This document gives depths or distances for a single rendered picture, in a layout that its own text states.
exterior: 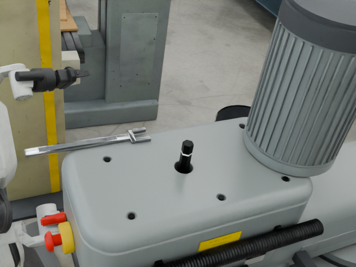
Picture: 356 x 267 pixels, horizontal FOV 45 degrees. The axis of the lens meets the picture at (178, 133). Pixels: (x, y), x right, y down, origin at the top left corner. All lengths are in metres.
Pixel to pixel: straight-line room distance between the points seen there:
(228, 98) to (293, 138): 3.75
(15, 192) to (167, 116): 1.63
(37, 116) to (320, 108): 2.24
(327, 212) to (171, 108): 3.30
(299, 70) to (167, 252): 0.39
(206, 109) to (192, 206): 3.57
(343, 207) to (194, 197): 0.43
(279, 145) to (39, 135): 2.25
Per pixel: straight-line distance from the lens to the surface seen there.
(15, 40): 2.53
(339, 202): 1.08
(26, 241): 1.47
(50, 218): 0.97
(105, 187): 0.77
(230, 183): 0.82
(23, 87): 1.59
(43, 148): 0.84
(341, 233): 1.17
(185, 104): 4.33
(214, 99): 4.48
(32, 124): 2.86
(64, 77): 1.66
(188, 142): 0.79
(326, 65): 0.74
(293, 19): 0.74
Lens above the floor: 2.45
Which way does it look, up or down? 39 degrees down
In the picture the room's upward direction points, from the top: 10 degrees clockwise
